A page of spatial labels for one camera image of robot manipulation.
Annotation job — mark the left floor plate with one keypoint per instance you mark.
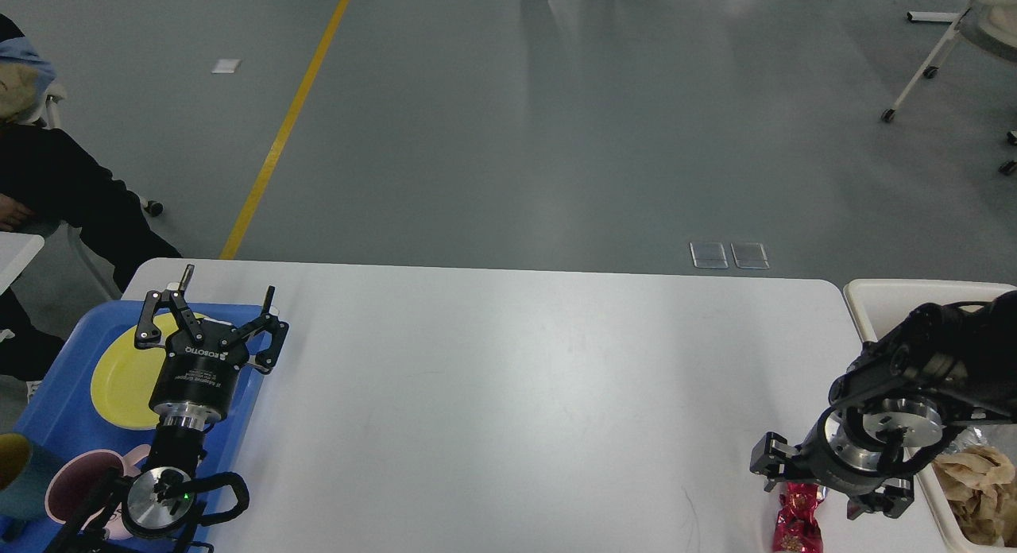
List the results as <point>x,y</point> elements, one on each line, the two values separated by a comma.
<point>708,255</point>

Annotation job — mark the right floor plate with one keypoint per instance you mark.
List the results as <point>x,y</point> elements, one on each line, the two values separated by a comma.
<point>750,255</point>

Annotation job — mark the crushed red can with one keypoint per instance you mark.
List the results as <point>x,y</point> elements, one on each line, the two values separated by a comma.
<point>796,526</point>

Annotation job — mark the brown paper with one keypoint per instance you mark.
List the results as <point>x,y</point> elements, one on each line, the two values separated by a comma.
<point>979,486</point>

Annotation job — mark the white side table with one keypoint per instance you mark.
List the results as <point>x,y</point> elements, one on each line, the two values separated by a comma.
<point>17,251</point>

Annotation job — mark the pink HOME mug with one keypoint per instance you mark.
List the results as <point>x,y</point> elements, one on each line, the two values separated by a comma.
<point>72,484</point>

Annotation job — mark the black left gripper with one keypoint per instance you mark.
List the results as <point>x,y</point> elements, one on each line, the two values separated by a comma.
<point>195,374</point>

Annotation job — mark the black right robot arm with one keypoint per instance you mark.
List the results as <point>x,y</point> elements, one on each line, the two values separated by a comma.
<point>959,356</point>

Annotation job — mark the yellow plastic plate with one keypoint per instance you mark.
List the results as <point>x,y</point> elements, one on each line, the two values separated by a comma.
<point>123,382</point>

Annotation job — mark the beige plastic bin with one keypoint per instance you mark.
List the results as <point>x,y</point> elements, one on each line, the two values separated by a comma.
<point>879,305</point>

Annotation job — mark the person in black trousers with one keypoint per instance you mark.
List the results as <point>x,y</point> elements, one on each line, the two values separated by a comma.
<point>46,175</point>

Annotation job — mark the floor plate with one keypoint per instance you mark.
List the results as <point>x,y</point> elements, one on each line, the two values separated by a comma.
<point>750,255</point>
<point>708,255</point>

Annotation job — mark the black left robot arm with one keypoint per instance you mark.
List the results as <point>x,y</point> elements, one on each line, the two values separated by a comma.
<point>168,499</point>

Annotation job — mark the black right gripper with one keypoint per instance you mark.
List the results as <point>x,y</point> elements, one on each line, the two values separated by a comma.
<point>857,451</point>

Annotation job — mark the teal cup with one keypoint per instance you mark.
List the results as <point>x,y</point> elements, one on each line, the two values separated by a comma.
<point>26,471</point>

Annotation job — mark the foil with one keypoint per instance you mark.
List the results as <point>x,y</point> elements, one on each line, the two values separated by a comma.
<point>990,436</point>

